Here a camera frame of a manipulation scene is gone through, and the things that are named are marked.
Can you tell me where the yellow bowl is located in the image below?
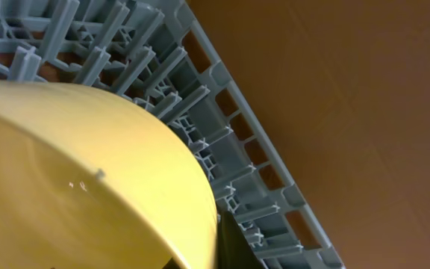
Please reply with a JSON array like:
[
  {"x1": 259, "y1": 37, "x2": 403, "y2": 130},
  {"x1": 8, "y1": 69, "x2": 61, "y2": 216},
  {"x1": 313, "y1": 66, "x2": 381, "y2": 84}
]
[{"x1": 0, "y1": 81, "x2": 217, "y2": 268}]

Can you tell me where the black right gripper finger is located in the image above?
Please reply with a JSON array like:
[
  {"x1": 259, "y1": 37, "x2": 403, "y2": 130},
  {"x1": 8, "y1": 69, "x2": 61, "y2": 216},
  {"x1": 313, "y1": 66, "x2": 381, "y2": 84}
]
[{"x1": 162, "y1": 211, "x2": 263, "y2": 269}]

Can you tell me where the grey plastic dishwasher rack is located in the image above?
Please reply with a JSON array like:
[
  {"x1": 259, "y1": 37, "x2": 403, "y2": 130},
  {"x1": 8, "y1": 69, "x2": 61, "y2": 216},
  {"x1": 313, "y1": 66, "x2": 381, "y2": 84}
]
[{"x1": 0, "y1": 0, "x2": 343, "y2": 268}]

